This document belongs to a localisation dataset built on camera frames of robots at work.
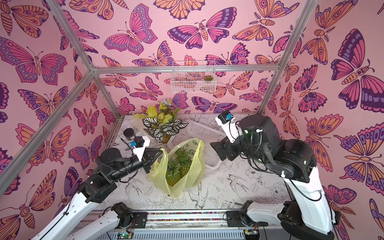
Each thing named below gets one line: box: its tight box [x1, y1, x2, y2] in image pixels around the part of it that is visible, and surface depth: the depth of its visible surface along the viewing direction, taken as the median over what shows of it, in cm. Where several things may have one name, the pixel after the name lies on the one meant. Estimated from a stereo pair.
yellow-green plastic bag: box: [146, 138, 206, 197], surface depth 66 cm
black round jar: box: [123, 128, 135, 141], surface depth 106 cm
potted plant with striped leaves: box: [133, 99, 189, 144], surface depth 87 cm
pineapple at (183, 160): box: [173, 147, 192, 180], surface depth 81 cm
